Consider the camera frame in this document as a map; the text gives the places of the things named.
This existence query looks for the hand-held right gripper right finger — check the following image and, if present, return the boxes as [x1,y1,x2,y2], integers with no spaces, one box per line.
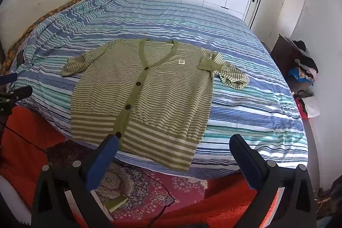
[229,133,317,228]

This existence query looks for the green striped cardigan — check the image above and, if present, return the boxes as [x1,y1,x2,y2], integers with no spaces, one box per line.
[60,39,251,172]

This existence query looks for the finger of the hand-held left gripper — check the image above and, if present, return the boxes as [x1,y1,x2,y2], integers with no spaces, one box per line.
[0,73,18,86]
[0,85,33,105]

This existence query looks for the black cable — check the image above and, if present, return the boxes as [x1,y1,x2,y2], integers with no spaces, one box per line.
[146,177,177,220]

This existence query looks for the green book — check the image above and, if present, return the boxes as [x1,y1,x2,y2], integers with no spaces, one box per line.
[103,194,129,213]

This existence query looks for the dark wooden cabinet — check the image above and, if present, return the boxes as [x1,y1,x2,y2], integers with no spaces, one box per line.
[270,34,304,76]

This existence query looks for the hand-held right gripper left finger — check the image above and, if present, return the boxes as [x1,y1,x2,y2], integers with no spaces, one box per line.
[31,134,119,228]

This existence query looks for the blue striped bed blanket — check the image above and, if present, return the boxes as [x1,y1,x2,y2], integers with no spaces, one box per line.
[6,0,309,180]

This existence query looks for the pile of clothes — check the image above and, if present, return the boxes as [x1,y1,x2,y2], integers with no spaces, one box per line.
[288,40,319,86]

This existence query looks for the red and white bag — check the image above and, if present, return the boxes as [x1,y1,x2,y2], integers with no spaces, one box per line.
[294,90,320,119]

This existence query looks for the red patterned rug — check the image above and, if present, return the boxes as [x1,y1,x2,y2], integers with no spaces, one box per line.
[47,140,209,221]

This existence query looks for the orange red cloth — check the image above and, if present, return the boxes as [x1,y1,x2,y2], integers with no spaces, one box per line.
[0,105,67,207]

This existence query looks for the orange patterned pillow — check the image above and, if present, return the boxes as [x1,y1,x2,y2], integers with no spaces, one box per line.
[0,0,107,76]

